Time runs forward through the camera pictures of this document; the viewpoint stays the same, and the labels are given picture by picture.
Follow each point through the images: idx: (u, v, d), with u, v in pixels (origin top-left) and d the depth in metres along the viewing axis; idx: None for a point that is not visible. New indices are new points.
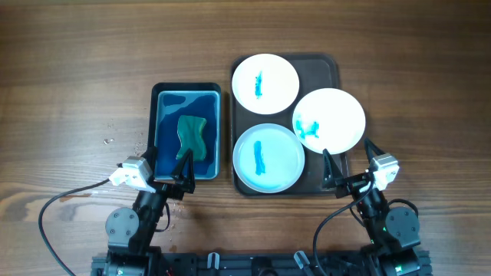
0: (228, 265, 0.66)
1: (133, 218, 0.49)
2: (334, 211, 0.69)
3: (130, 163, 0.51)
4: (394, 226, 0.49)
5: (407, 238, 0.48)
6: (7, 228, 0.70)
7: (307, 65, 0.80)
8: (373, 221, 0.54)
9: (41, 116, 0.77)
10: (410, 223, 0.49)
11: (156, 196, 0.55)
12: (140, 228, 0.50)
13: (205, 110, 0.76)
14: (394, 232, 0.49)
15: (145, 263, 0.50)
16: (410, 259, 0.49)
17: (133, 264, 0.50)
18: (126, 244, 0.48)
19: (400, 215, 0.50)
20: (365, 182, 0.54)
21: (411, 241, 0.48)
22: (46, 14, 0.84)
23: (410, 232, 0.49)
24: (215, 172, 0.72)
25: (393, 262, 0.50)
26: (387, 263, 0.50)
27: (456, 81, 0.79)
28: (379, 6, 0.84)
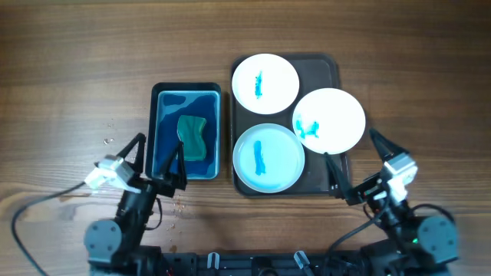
0: (228, 266, 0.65)
1: (115, 231, 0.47)
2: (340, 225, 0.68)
3: (106, 165, 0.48)
4: (429, 239, 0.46)
5: (441, 253, 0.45)
6: (7, 228, 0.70)
7: (308, 65, 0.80)
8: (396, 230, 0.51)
9: (41, 116, 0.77)
10: (446, 234, 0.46)
11: (141, 198, 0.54)
12: (123, 239, 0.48)
13: (205, 109, 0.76)
14: (429, 247, 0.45)
15: (134, 271, 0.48)
16: (440, 272, 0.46)
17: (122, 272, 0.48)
18: (108, 260, 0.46)
19: (435, 227, 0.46)
20: (380, 189, 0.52)
21: (446, 257, 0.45)
22: (46, 14, 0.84)
23: (444, 246, 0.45)
24: (215, 172, 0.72)
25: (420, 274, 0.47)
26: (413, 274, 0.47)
27: (456, 81, 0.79)
28: (379, 5, 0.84)
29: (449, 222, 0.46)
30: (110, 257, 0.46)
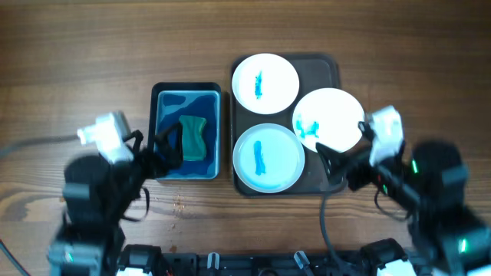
0: (228, 265, 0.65)
1: (93, 163, 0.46)
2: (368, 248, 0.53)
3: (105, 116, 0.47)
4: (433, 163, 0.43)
5: (451, 174, 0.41)
6: (6, 228, 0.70)
7: (308, 65, 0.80)
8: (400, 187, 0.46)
9: (41, 116, 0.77)
10: (453, 179, 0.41)
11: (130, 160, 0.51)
12: (98, 172, 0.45)
13: (205, 109, 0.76)
14: (443, 196, 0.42)
15: (101, 241, 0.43)
16: (473, 228, 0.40)
17: (87, 243, 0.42)
18: (86, 193, 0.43)
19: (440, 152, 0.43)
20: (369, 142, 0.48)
21: (455, 175, 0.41)
22: (46, 14, 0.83)
23: (447, 163, 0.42)
24: (215, 172, 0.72)
25: (454, 235, 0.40)
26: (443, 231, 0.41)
27: (456, 81, 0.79)
28: (380, 5, 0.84)
29: (458, 162, 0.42)
30: (88, 196, 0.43)
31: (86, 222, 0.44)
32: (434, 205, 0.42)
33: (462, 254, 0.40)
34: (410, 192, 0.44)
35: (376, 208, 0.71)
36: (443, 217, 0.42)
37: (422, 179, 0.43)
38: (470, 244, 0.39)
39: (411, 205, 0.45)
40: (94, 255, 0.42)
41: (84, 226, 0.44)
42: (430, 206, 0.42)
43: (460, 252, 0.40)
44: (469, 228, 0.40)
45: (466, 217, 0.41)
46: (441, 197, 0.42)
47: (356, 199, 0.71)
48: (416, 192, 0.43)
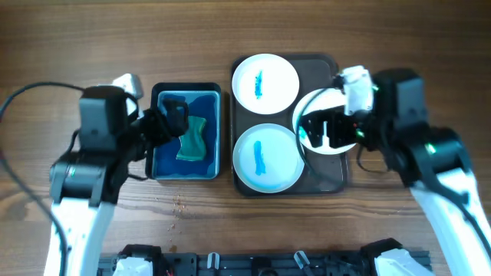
0: (228, 265, 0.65)
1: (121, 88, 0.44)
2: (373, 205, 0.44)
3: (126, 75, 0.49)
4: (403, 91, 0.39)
5: (410, 88, 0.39)
6: (7, 228, 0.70)
7: (308, 65, 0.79)
8: (377, 116, 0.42)
9: (41, 116, 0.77)
10: (417, 88, 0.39)
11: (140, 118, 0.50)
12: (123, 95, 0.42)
13: (205, 110, 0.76)
14: (409, 103, 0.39)
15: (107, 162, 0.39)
16: (444, 138, 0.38)
17: (89, 162, 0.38)
18: (103, 100, 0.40)
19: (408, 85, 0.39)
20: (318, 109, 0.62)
21: (412, 84, 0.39)
22: (46, 14, 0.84)
23: (412, 89, 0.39)
24: (215, 172, 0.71)
25: (422, 142, 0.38)
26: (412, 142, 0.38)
27: (456, 81, 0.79)
28: (380, 5, 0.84)
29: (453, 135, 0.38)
30: (104, 111, 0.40)
31: (95, 145, 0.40)
32: (404, 116, 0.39)
33: (432, 157, 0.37)
34: (385, 109, 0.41)
35: (376, 208, 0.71)
36: (410, 134, 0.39)
37: (384, 91, 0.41)
38: (438, 148, 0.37)
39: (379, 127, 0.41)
40: (99, 171, 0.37)
41: (93, 148, 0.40)
42: (400, 119, 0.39)
43: (428, 155, 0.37)
44: (440, 136, 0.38)
45: (443, 130, 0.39)
46: (410, 114, 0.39)
47: (356, 199, 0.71)
48: (389, 108, 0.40)
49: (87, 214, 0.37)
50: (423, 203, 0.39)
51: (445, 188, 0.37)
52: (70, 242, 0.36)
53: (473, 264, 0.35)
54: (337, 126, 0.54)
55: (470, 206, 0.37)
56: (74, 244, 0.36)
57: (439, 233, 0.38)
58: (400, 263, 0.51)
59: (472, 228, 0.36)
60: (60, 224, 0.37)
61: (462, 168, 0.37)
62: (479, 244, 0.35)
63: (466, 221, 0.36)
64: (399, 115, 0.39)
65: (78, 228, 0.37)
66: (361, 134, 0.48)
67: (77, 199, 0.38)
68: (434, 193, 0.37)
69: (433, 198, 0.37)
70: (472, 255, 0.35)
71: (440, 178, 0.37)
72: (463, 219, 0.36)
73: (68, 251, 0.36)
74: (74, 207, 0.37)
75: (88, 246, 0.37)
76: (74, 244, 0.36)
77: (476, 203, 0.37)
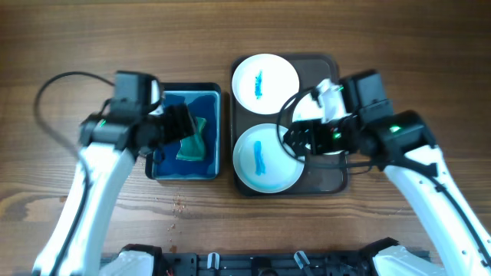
0: (228, 265, 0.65)
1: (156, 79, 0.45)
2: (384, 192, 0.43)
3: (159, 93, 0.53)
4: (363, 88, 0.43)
5: (368, 83, 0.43)
6: (7, 228, 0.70)
7: (307, 65, 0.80)
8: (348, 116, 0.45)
9: (41, 116, 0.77)
10: (375, 83, 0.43)
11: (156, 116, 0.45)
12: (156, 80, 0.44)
13: (205, 109, 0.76)
14: (370, 96, 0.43)
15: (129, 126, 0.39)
16: (408, 119, 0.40)
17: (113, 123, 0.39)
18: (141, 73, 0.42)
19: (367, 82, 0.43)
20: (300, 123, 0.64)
21: (370, 80, 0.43)
22: (46, 14, 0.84)
23: (370, 85, 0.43)
24: (215, 172, 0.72)
25: (386, 125, 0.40)
26: (377, 127, 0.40)
27: (456, 81, 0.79)
28: (379, 5, 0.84)
29: (413, 116, 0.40)
30: (138, 83, 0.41)
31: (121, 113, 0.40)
32: (369, 106, 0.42)
33: (397, 137, 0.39)
34: (351, 105, 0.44)
35: (376, 208, 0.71)
36: (376, 121, 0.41)
37: (347, 88, 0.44)
38: (402, 128, 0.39)
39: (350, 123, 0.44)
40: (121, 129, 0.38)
41: (120, 113, 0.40)
42: (364, 110, 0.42)
43: (393, 135, 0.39)
44: (403, 118, 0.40)
45: (404, 113, 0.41)
46: (374, 106, 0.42)
47: (356, 199, 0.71)
48: (356, 103, 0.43)
49: (110, 158, 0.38)
50: (397, 180, 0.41)
51: (412, 162, 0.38)
52: (93, 178, 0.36)
53: (451, 232, 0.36)
54: (316, 134, 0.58)
55: (439, 176, 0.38)
56: (97, 180, 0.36)
57: (418, 208, 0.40)
58: (397, 257, 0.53)
59: (443, 198, 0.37)
60: (85, 163, 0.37)
61: (426, 143, 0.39)
62: (453, 210, 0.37)
63: (437, 190, 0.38)
64: (364, 106, 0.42)
65: (100, 167, 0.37)
66: (338, 136, 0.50)
67: (100, 147, 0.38)
68: (403, 168, 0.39)
69: (403, 172, 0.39)
70: (447, 222, 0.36)
71: (408, 154, 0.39)
72: (434, 188, 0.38)
73: (90, 188, 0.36)
74: (99, 152, 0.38)
75: (107, 185, 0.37)
76: (96, 180, 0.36)
77: (446, 173, 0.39)
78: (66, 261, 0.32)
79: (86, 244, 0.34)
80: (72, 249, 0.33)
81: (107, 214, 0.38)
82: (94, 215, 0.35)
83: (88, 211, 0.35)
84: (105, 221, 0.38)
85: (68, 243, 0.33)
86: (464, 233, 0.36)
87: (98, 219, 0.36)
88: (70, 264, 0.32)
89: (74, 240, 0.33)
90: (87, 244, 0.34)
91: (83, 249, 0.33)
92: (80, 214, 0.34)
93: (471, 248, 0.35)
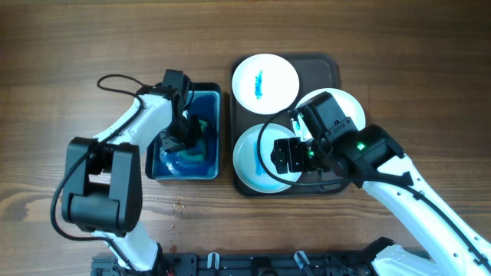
0: (228, 265, 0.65)
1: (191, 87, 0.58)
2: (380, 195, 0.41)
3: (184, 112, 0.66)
4: (321, 113, 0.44)
5: (324, 108, 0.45)
6: (7, 228, 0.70)
7: (308, 65, 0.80)
8: (315, 140, 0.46)
9: (41, 116, 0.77)
10: (333, 104, 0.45)
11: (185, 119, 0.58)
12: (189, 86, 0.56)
13: (206, 109, 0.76)
14: (331, 118, 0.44)
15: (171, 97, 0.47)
16: (373, 133, 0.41)
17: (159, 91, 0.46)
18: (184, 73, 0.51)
19: (324, 105, 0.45)
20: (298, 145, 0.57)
21: (325, 103, 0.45)
22: (46, 13, 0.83)
23: (328, 107, 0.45)
24: (215, 172, 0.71)
25: (352, 144, 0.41)
26: (345, 148, 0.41)
27: (456, 81, 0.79)
28: (380, 5, 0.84)
29: (376, 129, 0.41)
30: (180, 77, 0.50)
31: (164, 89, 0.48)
32: (332, 129, 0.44)
33: (364, 153, 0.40)
34: (317, 129, 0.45)
35: (376, 208, 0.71)
36: (342, 140, 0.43)
37: (308, 115, 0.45)
38: (367, 144, 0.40)
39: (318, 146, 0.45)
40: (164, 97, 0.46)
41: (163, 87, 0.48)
42: (329, 133, 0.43)
43: (360, 152, 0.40)
44: (367, 133, 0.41)
45: (368, 128, 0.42)
46: (336, 126, 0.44)
47: (356, 199, 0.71)
48: (320, 126, 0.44)
49: (161, 100, 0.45)
50: (376, 195, 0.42)
51: (385, 175, 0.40)
52: (147, 105, 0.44)
53: (439, 238, 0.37)
54: (293, 152, 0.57)
55: (415, 184, 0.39)
56: (151, 106, 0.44)
57: (403, 218, 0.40)
58: (395, 259, 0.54)
59: (423, 204, 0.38)
60: (143, 97, 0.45)
61: (395, 153, 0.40)
62: (435, 215, 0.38)
63: (416, 198, 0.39)
64: (328, 129, 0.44)
65: (154, 101, 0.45)
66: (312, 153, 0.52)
67: (153, 96, 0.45)
68: (378, 182, 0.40)
69: (380, 186, 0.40)
70: (433, 228, 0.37)
71: (380, 169, 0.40)
72: (413, 196, 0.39)
73: (144, 108, 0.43)
74: (151, 97, 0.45)
75: (158, 112, 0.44)
76: (151, 106, 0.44)
77: (420, 179, 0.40)
78: (118, 139, 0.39)
79: (134, 138, 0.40)
80: (124, 135, 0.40)
81: (149, 138, 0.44)
82: (144, 123, 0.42)
83: (140, 119, 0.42)
84: (146, 141, 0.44)
85: (123, 129, 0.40)
86: (450, 235, 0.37)
87: (145, 131, 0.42)
88: (120, 141, 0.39)
89: (127, 129, 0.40)
90: (133, 137, 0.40)
91: (131, 139, 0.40)
92: (135, 118, 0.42)
93: (461, 249, 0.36)
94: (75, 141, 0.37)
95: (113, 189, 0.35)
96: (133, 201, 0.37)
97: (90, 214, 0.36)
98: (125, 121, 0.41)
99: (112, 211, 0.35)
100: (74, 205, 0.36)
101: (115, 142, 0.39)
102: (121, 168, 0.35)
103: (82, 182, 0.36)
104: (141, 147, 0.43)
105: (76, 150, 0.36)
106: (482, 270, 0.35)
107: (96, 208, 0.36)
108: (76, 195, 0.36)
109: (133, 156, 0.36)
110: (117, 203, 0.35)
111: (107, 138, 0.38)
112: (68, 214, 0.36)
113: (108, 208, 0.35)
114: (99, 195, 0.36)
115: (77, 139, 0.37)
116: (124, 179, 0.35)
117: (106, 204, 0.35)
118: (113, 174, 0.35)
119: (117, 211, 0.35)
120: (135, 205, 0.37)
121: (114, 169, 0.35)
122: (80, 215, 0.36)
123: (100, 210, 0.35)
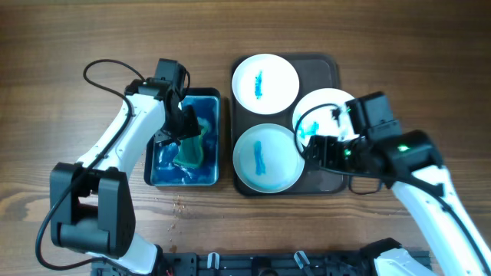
0: (228, 265, 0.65)
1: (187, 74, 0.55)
2: (403, 198, 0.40)
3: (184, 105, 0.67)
4: (370, 106, 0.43)
5: (374, 103, 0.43)
6: (7, 228, 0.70)
7: (307, 65, 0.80)
8: (361, 138, 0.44)
9: (41, 116, 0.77)
10: (383, 103, 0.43)
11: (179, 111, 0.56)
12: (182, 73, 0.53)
13: (205, 112, 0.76)
14: (378, 116, 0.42)
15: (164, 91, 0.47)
16: (418, 140, 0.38)
17: (151, 88, 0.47)
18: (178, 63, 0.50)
19: (376, 101, 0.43)
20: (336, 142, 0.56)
21: (376, 99, 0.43)
22: (46, 14, 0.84)
23: (378, 103, 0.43)
24: (215, 176, 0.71)
25: (395, 143, 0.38)
26: (387, 146, 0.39)
27: (456, 81, 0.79)
28: (380, 5, 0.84)
29: (423, 137, 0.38)
30: (173, 67, 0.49)
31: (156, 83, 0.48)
32: (377, 126, 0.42)
33: (404, 156, 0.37)
34: (360, 124, 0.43)
35: (376, 208, 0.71)
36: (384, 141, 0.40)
37: (354, 109, 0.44)
38: (410, 147, 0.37)
39: (364, 145, 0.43)
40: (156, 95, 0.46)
41: (156, 84, 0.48)
42: (372, 129, 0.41)
43: (401, 153, 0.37)
44: (412, 136, 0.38)
45: (414, 132, 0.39)
46: (380, 125, 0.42)
47: (356, 199, 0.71)
48: (364, 122, 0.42)
49: (151, 103, 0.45)
50: (402, 196, 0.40)
51: (416, 180, 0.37)
52: (135, 112, 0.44)
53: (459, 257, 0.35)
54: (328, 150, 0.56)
55: (449, 198, 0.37)
56: (140, 112, 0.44)
57: (424, 226, 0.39)
58: (400, 263, 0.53)
59: (449, 217, 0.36)
60: (130, 100, 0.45)
61: (435, 163, 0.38)
62: (460, 234, 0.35)
63: (443, 210, 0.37)
64: (372, 126, 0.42)
65: (143, 106, 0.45)
66: (349, 154, 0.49)
67: (142, 99, 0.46)
68: (406, 184, 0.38)
69: (409, 189, 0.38)
70: (455, 245, 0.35)
71: (416, 174, 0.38)
72: (440, 208, 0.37)
73: (133, 116, 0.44)
74: (141, 98, 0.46)
75: (148, 118, 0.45)
76: (140, 111, 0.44)
77: (453, 194, 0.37)
78: (103, 163, 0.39)
79: (122, 158, 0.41)
80: (110, 156, 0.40)
81: (140, 146, 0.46)
82: (133, 133, 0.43)
83: (129, 130, 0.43)
84: (140, 148, 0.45)
85: (108, 149, 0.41)
86: (472, 257, 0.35)
87: (133, 143, 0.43)
88: (107, 165, 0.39)
89: (114, 148, 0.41)
90: (122, 156, 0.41)
91: (118, 160, 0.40)
92: (122, 132, 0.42)
93: (476, 268, 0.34)
94: (59, 168, 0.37)
95: (101, 218, 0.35)
96: (124, 225, 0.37)
97: (79, 241, 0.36)
98: (112, 138, 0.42)
99: (102, 240, 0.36)
100: (62, 233, 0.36)
101: (101, 166, 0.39)
102: (109, 197, 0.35)
103: (70, 211, 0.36)
104: (132, 158, 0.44)
105: (59, 179, 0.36)
106: None
107: (85, 237, 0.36)
108: (64, 224, 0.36)
109: (121, 183, 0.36)
110: (107, 231, 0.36)
111: (93, 163, 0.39)
112: (57, 240, 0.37)
113: (97, 237, 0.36)
114: (87, 221, 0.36)
115: (60, 165, 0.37)
116: (111, 208, 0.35)
117: (95, 232, 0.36)
118: (100, 202, 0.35)
119: (107, 240, 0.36)
120: (126, 229, 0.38)
121: (101, 198, 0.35)
122: (70, 242, 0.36)
123: (90, 237, 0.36)
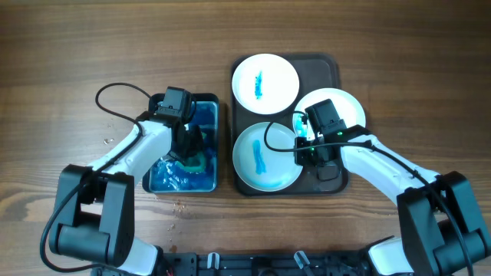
0: (228, 265, 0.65)
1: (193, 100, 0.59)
2: (357, 170, 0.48)
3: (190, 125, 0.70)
4: (321, 112, 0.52)
5: (321, 110, 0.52)
6: (7, 228, 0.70)
7: (308, 66, 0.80)
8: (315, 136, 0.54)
9: (41, 116, 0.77)
10: (331, 108, 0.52)
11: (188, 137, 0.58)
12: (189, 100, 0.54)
13: (205, 121, 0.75)
14: (327, 117, 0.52)
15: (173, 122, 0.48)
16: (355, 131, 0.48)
17: (159, 118, 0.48)
18: (185, 91, 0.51)
19: (323, 107, 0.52)
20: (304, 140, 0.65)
21: (321, 106, 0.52)
22: (46, 14, 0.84)
23: (324, 109, 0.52)
24: (213, 185, 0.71)
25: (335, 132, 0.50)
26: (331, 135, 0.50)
27: (456, 81, 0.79)
28: (380, 5, 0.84)
29: (357, 127, 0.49)
30: (182, 96, 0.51)
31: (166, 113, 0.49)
32: (326, 125, 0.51)
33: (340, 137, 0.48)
34: (315, 124, 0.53)
35: (376, 208, 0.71)
36: (332, 133, 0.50)
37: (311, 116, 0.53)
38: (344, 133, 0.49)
39: (317, 139, 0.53)
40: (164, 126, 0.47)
41: (165, 113, 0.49)
42: (323, 127, 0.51)
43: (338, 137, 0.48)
44: (353, 130, 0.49)
45: (354, 126, 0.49)
46: (330, 123, 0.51)
47: (356, 199, 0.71)
48: (317, 122, 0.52)
49: (160, 128, 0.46)
50: (349, 164, 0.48)
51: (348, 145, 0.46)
52: (146, 132, 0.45)
53: (387, 172, 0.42)
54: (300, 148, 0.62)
55: (375, 145, 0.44)
56: (150, 133, 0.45)
57: (367, 172, 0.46)
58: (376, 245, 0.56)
59: (375, 152, 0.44)
60: (143, 124, 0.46)
61: (363, 133, 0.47)
62: (383, 159, 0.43)
63: (370, 150, 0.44)
64: (323, 125, 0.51)
65: (153, 128, 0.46)
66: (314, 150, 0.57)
67: (153, 124, 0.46)
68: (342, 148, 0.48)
69: (345, 151, 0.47)
70: (382, 168, 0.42)
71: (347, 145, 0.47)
72: (369, 150, 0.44)
73: (143, 136, 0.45)
74: (152, 125, 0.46)
75: (158, 139, 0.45)
76: (150, 133, 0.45)
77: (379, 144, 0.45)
78: (113, 168, 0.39)
79: (130, 166, 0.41)
80: (120, 163, 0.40)
81: (146, 163, 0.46)
82: (143, 150, 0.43)
83: (139, 146, 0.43)
84: (145, 166, 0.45)
85: (119, 157, 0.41)
86: (395, 168, 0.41)
87: (143, 158, 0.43)
88: (116, 169, 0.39)
89: (124, 158, 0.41)
90: (130, 165, 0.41)
91: (127, 168, 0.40)
92: (133, 146, 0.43)
93: (400, 173, 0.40)
94: (69, 169, 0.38)
95: (103, 221, 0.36)
96: (125, 233, 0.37)
97: (77, 245, 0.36)
98: (122, 149, 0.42)
99: (101, 244, 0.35)
100: (62, 236, 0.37)
101: (110, 170, 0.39)
102: (114, 198, 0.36)
103: (72, 215, 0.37)
104: (140, 172, 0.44)
105: (68, 180, 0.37)
106: (416, 182, 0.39)
107: (84, 241, 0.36)
108: (66, 227, 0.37)
109: (127, 187, 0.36)
110: (107, 234, 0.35)
111: (102, 166, 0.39)
112: (55, 244, 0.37)
113: (97, 240, 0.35)
114: (89, 225, 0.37)
115: (71, 168, 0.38)
116: (116, 210, 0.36)
117: (96, 235, 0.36)
118: (105, 204, 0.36)
119: (107, 244, 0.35)
120: (126, 238, 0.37)
121: (107, 201, 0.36)
122: (67, 246, 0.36)
123: (89, 241, 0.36)
